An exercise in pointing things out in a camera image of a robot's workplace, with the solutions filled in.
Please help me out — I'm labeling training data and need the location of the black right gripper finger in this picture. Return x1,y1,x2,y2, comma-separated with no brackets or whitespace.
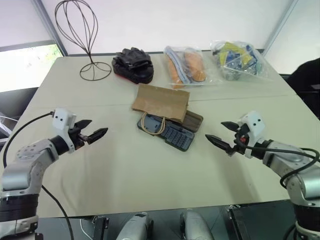
220,121,241,131
205,134,237,158

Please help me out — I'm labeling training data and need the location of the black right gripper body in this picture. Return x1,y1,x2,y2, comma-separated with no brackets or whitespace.
232,124,251,156

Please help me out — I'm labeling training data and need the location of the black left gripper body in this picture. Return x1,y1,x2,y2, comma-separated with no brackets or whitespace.
67,126,89,150

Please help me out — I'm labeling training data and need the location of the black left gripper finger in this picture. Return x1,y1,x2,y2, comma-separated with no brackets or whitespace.
86,127,109,145
73,119,93,131

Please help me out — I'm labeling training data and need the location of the gray plastic tool case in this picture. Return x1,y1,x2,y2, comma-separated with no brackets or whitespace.
136,109,204,153

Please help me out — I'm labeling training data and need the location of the clear bag with blue packets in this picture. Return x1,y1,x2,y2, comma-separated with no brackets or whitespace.
210,40,275,82

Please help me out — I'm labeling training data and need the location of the brown paper bag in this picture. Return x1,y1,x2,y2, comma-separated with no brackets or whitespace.
131,83,191,136

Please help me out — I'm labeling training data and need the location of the clear bag with orange insoles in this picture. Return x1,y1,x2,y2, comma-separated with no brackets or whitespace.
164,45,221,89

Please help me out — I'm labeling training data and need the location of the black boxing pad glove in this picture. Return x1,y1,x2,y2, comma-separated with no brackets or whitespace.
111,46,154,85

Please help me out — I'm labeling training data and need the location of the silver right robot leg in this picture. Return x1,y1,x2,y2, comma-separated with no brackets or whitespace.
180,208,213,240

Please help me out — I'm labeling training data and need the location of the black chair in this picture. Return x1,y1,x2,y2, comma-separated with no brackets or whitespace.
287,57,320,118

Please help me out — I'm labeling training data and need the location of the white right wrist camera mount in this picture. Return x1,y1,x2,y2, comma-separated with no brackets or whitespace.
237,110,266,159

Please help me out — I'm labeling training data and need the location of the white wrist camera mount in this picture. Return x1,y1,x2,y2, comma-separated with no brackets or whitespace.
237,110,266,159
52,108,77,154

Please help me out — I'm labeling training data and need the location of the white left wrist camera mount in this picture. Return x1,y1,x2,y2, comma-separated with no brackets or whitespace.
52,108,77,154

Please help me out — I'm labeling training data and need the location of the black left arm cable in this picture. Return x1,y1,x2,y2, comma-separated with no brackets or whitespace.
3,111,73,240

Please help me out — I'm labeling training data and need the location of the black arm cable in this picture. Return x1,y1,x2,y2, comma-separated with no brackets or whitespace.
3,111,73,240
236,139,320,191

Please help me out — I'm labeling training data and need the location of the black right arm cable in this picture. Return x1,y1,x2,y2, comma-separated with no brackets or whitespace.
236,139,320,191

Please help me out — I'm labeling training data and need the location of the black wire hat stand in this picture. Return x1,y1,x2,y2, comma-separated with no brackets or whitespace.
54,0,112,81

